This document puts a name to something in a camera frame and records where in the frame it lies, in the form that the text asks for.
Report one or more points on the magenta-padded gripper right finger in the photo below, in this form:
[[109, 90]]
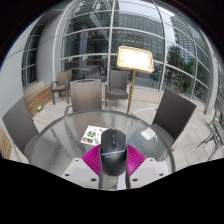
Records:
[[135, 160]]

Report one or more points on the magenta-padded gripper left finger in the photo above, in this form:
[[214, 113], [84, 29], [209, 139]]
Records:
[[91, 160]]

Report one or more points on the black computer mouse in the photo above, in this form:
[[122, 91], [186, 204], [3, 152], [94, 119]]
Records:
[[113, 150]]

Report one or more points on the colourful printed menu card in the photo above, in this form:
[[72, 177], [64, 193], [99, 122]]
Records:
[[90, 135]]

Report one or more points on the grey wicker chair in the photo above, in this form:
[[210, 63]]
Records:
[[173, 113], [18, 125], [61, 81], [86, 95], [118, 83]]

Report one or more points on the wooden slatted bench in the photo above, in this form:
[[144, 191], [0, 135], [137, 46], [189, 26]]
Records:
[[4, 145], [38, 100]]

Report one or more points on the green metal chairs group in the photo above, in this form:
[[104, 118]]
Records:
[[216, 133]]

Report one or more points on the gold menu sign stand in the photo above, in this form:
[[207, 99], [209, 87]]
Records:
[[135, 59]]

